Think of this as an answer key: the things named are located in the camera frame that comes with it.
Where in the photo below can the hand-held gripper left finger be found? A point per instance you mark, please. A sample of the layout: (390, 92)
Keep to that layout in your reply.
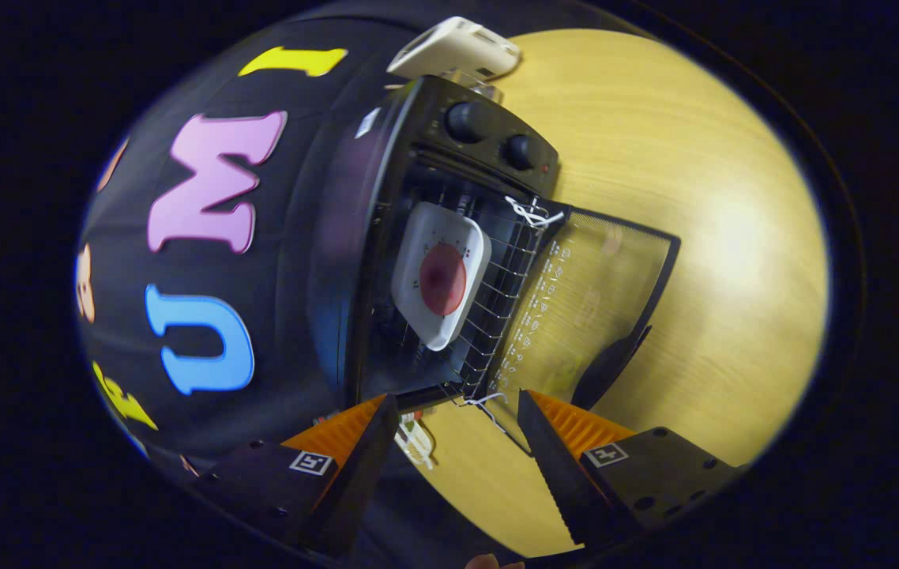
(359, 482)

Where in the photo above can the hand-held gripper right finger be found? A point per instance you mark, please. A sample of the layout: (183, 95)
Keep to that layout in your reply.
(560, 474)

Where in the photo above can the pink round food slice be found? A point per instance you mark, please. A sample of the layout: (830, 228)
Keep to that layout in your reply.
(443, 280)

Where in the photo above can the white square plate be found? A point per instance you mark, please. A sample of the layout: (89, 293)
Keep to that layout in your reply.
(438, 225)

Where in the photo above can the black toaster oven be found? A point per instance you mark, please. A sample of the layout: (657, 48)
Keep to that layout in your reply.
(489, 150)

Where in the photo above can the white bread toaster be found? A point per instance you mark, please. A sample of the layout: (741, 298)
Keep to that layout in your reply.
(457, 47)

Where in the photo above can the white divided snack dish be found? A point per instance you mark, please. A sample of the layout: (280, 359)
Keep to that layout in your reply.
(415, 442)

